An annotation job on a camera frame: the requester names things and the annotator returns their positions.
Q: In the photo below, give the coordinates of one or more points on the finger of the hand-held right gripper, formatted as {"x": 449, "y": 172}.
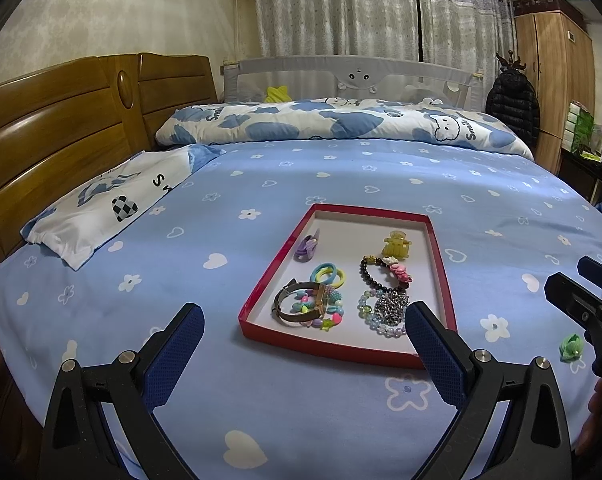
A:
{"x": 598, "y": 269}
{"x": 576, "y": 305}

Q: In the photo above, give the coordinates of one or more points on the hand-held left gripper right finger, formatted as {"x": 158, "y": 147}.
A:
{"x": 431, "y": 355}

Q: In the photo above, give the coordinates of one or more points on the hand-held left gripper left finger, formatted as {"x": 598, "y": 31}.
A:
{"x": 173, "y": 355}

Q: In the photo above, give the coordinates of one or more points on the pink flower hair clip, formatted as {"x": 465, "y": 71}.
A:
{"x": 398, "y": 272}

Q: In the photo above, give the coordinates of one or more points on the yellow claw hair clip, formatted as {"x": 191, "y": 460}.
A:
{"x": 396, "y": 246}

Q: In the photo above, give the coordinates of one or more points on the red tray box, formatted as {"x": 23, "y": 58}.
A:
{"x": 361, "y": 225}

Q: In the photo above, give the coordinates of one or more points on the purple hair clip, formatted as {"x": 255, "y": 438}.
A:
{"x": 306, "y": 247}

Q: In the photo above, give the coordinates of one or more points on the person's right hand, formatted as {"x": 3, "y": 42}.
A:
{"x": 601, "y": 410}

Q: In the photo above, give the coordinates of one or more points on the green hair clip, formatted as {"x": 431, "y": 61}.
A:
{"x": 571, "y": 347}

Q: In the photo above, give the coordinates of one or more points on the blue floral bed sheet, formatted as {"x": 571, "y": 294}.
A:
{"x": 181, "y": 280}

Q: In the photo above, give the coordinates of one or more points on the dark desk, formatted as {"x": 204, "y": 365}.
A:
{"x": 581, "y": 170}

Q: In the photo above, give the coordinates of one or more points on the stack of green boxes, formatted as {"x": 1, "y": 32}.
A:
{"x": 578, "y": 127}

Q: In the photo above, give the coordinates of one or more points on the white pillow with checkered heart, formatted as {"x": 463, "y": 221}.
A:
{"x": 131, "y": 180}

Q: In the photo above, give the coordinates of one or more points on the black puffer jacket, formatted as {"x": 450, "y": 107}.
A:
{"x": 511, "y": 105}

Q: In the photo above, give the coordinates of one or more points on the wooden wardrobe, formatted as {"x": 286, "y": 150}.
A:
{"x": 551, "y": 60}

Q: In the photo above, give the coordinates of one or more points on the dark coat rack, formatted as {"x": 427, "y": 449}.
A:
{"x": 511, "y": 60}

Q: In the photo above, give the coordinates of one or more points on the wooden bed headboard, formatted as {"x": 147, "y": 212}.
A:
{"x": 46, "y": 135}

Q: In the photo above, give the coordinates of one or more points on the blue and white cartoon quilt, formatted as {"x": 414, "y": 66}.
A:
{"x": 306, "y": 125}

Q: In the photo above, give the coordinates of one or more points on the dark brown storage box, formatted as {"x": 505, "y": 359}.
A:
{"x": 551, "y": 4}

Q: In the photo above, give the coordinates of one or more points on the yellow star toy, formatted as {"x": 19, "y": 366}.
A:
{"x": 277, "y": 94}

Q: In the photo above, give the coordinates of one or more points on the grey patterned curtain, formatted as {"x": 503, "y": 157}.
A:
{"x": 331, "y": 10}

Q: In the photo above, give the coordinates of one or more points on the grey bed guard rail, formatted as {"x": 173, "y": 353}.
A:
{"x": 301, "y": 70}

